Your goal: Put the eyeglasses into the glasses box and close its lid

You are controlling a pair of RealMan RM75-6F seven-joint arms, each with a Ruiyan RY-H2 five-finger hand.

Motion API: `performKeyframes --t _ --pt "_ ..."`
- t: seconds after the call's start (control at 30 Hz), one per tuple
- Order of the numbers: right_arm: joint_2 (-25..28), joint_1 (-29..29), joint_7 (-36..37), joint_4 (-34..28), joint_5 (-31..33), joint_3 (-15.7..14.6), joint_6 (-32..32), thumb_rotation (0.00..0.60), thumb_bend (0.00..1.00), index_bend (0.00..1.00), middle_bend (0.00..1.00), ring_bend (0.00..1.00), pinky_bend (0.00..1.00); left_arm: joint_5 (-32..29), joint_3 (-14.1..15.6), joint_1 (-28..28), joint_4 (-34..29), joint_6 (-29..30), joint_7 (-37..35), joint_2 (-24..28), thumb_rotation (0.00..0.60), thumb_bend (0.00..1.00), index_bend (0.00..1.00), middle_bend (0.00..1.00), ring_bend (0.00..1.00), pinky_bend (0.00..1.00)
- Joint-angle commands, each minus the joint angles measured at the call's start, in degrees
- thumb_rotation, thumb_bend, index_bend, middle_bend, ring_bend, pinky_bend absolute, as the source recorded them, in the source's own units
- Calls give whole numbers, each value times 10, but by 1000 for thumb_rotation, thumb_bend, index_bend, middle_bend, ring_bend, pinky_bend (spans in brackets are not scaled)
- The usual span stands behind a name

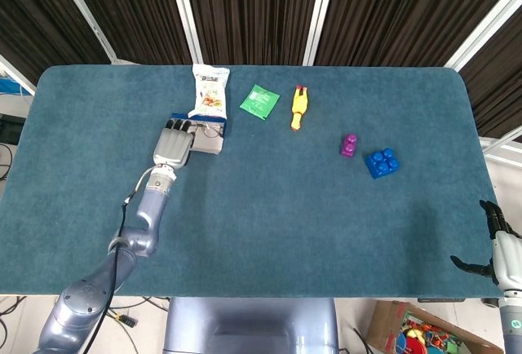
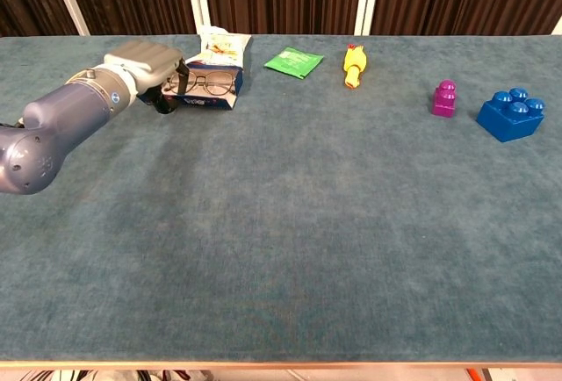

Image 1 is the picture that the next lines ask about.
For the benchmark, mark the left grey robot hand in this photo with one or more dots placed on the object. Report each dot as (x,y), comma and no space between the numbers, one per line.
(171,146)

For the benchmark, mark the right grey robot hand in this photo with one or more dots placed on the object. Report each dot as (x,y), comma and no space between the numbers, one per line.
(507,260)

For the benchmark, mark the blue cardboard glasses box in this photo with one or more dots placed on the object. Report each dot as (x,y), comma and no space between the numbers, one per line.
(206,144)

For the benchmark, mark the dark-framed eyeglasses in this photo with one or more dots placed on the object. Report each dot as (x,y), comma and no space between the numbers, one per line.
(208,129)

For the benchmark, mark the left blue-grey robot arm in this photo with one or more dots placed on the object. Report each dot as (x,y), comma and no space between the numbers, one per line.
(151,215)

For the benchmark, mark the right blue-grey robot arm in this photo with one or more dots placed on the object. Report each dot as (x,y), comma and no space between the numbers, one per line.
(513,323)

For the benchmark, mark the cardboard box of toys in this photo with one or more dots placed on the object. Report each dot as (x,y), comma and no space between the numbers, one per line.
(387,321)

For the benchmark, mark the black equipment box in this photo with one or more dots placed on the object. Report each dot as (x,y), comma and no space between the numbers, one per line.
(10,129)

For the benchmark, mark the white snack bag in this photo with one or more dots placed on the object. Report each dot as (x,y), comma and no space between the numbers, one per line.
(210,93)

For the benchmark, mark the green foil sachet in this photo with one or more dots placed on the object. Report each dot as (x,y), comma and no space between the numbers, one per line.
(259,101)

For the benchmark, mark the blue felt table cover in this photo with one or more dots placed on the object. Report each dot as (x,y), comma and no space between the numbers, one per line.
(265,223)

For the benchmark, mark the yellow rubber chicken toy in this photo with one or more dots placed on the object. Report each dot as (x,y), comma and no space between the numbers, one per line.
(299,105)

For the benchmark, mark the dark brown curtain panel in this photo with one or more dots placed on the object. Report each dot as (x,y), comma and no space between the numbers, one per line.
(134,11)
(499,85)
(399,11)
(253,11)
(32,15)

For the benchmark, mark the blue four-stud building block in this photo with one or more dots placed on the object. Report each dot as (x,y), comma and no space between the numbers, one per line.
(382,164)

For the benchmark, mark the purple two-stud building block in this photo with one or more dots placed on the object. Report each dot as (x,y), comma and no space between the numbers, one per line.
(349,148)

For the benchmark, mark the black power adapter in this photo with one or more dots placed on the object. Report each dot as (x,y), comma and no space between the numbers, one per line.
(128,322)

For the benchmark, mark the blue-grey robot torso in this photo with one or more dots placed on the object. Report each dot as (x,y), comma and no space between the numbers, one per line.
(250,325)

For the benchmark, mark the white frame post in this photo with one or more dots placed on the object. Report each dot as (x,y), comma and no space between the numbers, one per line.
(18,74)
(485,27)
(184,11)
(501,146)
(85,15)
(319,11)

